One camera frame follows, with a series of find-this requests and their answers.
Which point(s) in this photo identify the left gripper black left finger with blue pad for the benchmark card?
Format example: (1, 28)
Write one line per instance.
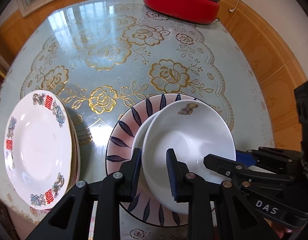
(70, 218)

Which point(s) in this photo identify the white bowl blue leaf pattern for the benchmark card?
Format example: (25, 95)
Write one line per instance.
(144, 207)

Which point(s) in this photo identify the red bowl white inside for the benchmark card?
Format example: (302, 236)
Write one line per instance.
(140, 135)

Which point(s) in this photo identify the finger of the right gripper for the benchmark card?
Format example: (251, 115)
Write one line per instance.
(271, 159)

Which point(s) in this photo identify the person's right hand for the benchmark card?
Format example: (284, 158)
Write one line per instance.
(279, 228)

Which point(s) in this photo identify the large pink floral rim plate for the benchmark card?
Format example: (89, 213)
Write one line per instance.
(37, 213)

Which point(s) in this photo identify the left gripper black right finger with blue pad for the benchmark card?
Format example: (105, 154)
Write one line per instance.
(215, 211)

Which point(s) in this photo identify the red electric cooking pot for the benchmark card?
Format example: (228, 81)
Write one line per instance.
(194, 11)

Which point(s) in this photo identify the white bowl with bear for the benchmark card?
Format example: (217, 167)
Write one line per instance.
(193, 130)

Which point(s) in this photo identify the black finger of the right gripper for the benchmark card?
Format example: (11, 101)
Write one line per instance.
(221, 169)

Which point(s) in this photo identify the white plate red characters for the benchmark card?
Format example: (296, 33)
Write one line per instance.
(76, 160)
(38, 149)

